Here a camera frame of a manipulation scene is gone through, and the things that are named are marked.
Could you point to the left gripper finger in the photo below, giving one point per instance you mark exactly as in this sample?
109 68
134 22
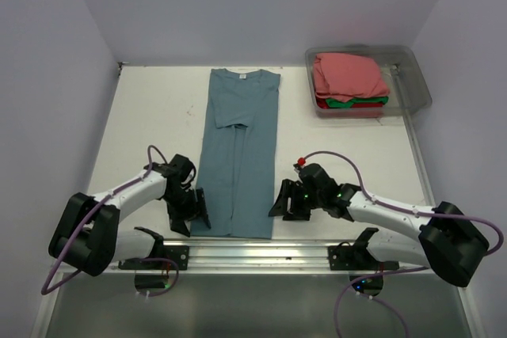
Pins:
202 211
179 226

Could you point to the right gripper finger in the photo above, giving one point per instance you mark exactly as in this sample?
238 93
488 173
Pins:
296 203
283 204

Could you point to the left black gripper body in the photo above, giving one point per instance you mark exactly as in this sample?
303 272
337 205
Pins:
181 204

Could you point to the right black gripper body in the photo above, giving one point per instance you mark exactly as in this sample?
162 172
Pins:
316 199

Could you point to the blue t-shirt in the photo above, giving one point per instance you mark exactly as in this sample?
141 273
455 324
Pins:
237 161

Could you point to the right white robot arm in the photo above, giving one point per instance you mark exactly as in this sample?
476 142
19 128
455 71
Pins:
440 238

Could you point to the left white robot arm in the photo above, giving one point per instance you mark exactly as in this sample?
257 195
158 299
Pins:
88 238

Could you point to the folded red t-shirt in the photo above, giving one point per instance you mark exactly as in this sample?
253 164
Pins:
356 107

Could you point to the folded green t-shirt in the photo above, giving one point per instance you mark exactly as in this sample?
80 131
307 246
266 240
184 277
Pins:
352 101

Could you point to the clear plastic bin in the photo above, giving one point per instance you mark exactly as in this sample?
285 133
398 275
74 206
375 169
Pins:
409 92

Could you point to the folded pink t-shirt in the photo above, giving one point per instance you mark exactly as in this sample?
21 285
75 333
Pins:
344 77

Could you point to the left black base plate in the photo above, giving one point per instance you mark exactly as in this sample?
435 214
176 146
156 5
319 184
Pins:
179 254

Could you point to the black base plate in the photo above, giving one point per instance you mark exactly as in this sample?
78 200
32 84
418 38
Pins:
355 258
179 254

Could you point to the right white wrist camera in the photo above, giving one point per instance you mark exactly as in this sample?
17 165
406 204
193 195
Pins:
300 163

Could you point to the aluminium mounting rail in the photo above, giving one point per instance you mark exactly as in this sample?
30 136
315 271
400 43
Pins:
289 257

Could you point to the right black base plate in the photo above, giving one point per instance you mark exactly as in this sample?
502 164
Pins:
355 258

